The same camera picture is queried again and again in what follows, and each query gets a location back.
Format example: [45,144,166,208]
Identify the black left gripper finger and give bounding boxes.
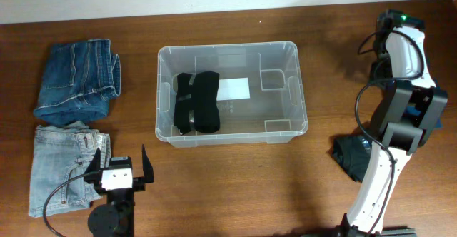
[141,145,154,183]
[84,148,101,183]

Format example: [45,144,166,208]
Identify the black garment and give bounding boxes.
[174,71,221,135]

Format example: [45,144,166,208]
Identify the dark charcoal garment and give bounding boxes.
[331,135,372,182]

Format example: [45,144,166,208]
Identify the dark blue jeans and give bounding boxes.
[33,39,121,126]

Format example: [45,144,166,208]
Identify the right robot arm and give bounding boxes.
[155,9,448,236]

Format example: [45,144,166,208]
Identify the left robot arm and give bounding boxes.
[84,149,154,237]

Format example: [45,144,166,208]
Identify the clear plastic storage container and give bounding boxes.
[155,41,308,148]

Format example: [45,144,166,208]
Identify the light blue folded jeans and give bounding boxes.
[29,121,111,218]

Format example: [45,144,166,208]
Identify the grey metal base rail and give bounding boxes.
[373,228,418,237]

